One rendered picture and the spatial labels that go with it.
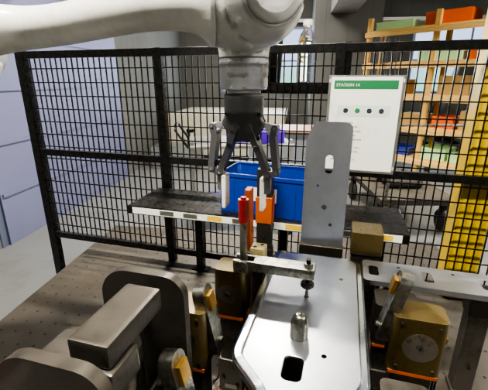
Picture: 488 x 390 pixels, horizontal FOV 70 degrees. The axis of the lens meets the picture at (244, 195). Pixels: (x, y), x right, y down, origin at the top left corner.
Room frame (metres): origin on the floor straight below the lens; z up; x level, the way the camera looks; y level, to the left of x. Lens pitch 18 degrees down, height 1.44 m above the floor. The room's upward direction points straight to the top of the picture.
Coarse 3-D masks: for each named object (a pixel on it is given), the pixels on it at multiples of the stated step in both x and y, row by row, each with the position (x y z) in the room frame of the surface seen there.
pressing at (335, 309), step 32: (288, 256) 0.82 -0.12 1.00; (320, 256) 0.82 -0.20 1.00; (288, 288) 0.67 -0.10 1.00; (320, 288) 0.67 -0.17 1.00; (352, 288) 0.67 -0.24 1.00; (256, 320) 0.56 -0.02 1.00; (288, 320) 0.56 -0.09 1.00; (320, 320) 0.56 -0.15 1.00; (352, 320) 0.56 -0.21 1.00; (256, 352) 0.48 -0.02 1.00; (288, 352) 0.48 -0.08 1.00; (320, 352) 0.48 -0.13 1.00; (352, 352) 0.48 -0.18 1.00; (256, 384) 0.41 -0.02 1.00; (288, 384) 0.41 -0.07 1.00; (320, 384) 0.41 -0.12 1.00; (352, 384) 0.41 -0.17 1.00
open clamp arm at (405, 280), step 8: (400, 272) 0.54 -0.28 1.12; (408, 272) 0.54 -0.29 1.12; (392, 280) 0.55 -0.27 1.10; (400, 280) 0.53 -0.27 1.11; (408, 280) 0.53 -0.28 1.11; (392, 288) 0.53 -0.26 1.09; (400, 288) 0.52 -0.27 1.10; (408, 288) 0.52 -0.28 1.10; (392, 296) 0.54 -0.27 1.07; (400, 296) 0.52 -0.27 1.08; (384, 304) 0.56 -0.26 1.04; (392, 304) 0.53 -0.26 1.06; (400, 304) 0.52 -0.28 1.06; (384, 312) 0.54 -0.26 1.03; (392, 312) 0.53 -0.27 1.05; (400, 312) 0.52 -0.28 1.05; (376, 320) 0.55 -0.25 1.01; (384, 320) 0.53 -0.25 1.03; (376, 328) 0.55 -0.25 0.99; (384, 328) 0.53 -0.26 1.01; (376, 336) 0.53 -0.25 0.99; (384, 336) 0.53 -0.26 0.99
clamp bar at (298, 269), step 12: (252, 264) 0.66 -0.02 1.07; (264, 264) 0.65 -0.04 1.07; (276, 264) 0.65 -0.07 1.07; (288, 264) 0.65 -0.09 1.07; (300, 264) 0.65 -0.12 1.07; (312, 264) 0.64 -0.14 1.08; (288, 276) 0.63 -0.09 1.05; (300, 276) 0.63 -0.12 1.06; (312, 276) 0.62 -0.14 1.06; (312, 288) 0.63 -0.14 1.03
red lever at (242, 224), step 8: (240, 200) 0.67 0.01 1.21; (248, 200) 0.67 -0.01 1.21; (240, 208) 0.67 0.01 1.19; (248, 208) 0.67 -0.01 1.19; (240, 216) 0.67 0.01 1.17; (248, 216) 0.67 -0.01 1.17; (240, 224) 0.67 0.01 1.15; (240, 232) 0.67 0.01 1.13; (240, 240) 0.67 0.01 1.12; (240, 248) 0.67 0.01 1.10; (240, 256) 0.67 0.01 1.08
